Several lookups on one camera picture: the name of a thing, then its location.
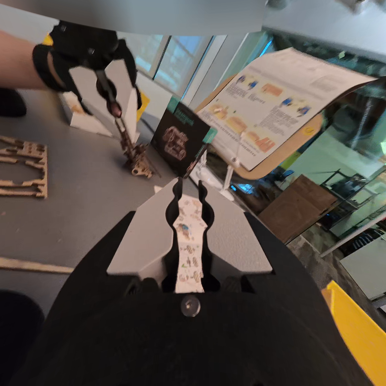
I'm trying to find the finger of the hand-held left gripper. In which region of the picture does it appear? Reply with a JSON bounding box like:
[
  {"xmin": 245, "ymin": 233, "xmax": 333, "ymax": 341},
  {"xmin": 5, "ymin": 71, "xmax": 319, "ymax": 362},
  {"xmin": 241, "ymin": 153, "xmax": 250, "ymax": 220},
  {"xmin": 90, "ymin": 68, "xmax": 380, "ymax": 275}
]
[
  {"xmin": 69, "ymin": 68, "xmax": 122, "ymax": 135},
  {"xmin": 104, "ymin": 59, "xmax": 141, "ymax": 142}
]

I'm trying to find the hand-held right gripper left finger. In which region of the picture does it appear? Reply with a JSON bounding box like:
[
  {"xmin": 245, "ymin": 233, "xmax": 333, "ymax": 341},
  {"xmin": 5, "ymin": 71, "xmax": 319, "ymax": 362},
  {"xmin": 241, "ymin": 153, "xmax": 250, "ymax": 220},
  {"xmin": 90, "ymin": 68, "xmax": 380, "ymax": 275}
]
[{"xmin": 106, "ymin": 177, "xmax": 183, "ymax": 292}]

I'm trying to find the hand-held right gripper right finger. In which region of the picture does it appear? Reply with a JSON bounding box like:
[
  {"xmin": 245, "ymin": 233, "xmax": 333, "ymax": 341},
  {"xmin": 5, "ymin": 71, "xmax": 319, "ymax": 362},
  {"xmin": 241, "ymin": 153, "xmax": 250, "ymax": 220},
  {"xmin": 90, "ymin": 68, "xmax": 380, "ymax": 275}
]
[{"xmin": 198, "ymin": 180, "xmax": 274, "ymax": 292}]

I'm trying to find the wooden mechanical model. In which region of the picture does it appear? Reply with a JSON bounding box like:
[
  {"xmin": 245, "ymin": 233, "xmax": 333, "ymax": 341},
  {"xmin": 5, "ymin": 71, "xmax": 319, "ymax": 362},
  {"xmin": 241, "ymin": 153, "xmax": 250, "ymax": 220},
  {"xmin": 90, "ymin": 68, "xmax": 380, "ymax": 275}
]
[{"xmin": 114, "ymin": 116, "xmax": 154, "ymax": 179}]

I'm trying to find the person's left forearm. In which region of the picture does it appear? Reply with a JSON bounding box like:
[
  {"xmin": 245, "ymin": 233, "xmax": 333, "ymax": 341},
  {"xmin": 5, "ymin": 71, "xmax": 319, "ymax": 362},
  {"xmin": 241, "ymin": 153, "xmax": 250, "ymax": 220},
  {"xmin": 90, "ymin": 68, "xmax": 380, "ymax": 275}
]
[{"xmin": 0, "ymin": 30, "xmax": 49, "ymax": 91}]

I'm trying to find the person's left hand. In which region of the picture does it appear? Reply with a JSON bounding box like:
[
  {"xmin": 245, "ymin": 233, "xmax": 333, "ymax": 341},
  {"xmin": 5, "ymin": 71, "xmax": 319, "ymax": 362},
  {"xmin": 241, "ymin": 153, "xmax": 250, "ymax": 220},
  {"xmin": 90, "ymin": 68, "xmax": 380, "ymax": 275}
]
[{"xmin": 48, "ymin": 57, "xmax": 66, "ymax": 88}]

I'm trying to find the white cardboard box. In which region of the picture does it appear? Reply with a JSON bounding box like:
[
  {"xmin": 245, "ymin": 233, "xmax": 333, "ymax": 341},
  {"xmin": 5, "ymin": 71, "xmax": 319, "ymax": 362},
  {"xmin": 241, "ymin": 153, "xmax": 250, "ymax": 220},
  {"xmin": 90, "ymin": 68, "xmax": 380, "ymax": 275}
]
[{"xmin": 59, "ymin": 90, "xmax": 142, "ymax": 138}]

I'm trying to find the open instruction booklet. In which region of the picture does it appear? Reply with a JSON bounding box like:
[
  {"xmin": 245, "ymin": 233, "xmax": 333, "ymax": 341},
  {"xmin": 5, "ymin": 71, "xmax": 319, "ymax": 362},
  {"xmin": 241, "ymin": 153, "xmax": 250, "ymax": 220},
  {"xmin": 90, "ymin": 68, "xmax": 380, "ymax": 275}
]
[{"xmin": 154, "ymin": 185, "xmax": 209, "ymax": 294}]

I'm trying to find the white desk stand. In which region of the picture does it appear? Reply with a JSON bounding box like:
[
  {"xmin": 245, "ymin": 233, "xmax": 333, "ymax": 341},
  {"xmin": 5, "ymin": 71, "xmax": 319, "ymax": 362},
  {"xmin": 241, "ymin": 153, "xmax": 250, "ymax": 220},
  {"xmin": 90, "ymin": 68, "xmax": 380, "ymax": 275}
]
[{"xmin": 193, "ymin": 133, "xmax": 242, "ymax": 201}]

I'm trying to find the black product box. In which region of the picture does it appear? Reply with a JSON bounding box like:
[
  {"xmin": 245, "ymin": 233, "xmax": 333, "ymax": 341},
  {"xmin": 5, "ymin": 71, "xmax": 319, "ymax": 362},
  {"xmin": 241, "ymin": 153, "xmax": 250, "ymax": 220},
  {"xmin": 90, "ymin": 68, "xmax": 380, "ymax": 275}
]
[{"xmin": 150, "ymin": 96, "xmax": 218, "ymax": 178}]

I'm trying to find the window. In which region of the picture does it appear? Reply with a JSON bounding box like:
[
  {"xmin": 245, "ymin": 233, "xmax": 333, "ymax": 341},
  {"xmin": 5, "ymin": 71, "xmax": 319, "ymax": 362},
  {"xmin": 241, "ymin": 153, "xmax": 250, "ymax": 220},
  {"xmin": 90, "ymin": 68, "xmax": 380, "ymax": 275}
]
[{"xmin": 152, "ymin": 36, "xmax": 213, "ymax": 97}]

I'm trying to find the brown wooden cabinet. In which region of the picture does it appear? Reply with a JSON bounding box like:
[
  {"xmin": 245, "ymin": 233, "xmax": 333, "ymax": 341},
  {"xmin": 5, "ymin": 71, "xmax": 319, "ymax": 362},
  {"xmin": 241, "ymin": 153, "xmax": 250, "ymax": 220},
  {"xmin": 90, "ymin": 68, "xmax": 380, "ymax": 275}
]
[{"xmin": 258, "ymin": 174, "xmax": 338, "ymax": 244}]

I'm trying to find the dark rounded pad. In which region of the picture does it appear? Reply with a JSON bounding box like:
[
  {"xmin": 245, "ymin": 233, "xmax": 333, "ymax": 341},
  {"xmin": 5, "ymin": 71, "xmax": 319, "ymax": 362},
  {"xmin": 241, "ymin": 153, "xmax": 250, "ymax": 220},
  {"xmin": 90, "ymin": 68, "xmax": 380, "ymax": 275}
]
[{"xmin": 0, "ymin": 87, "xmax": 28, "ymax": 118}]

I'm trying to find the thin wooden strip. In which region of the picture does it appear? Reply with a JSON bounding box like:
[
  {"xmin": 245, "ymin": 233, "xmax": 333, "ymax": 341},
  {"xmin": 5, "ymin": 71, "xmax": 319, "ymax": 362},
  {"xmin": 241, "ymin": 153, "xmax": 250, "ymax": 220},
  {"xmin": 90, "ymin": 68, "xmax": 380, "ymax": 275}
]
[{"xmin": 0, "ymin": 256, "xmax": 74, "ymax": 274}]

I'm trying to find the instruction sheet on wooden board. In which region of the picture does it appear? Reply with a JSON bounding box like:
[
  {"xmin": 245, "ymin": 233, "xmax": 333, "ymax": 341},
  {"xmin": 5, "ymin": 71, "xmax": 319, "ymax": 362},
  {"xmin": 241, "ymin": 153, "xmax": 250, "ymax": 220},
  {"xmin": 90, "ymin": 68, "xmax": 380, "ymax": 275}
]
[{"xmin": 194, "ymin": 47, "xmax": 379, "ymax": 180}]

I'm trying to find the yellow plastic bin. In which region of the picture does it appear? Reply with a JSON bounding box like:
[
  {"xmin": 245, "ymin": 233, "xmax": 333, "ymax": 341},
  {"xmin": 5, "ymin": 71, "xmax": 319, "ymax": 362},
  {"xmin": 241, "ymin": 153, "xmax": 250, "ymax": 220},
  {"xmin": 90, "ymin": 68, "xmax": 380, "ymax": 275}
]
[{"xmin": 321, "ymin": 280, "xmax": 386, "ymax": 386}]

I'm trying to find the printed instruction sheet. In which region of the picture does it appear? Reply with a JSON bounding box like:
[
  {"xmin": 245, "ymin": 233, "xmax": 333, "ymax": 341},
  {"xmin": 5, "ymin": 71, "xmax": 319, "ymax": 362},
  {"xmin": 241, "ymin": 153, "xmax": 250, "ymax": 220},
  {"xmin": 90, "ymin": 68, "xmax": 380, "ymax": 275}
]
[{"xmin": 197, "ymin": 47, "xmax": 377, "ymax": 172}]

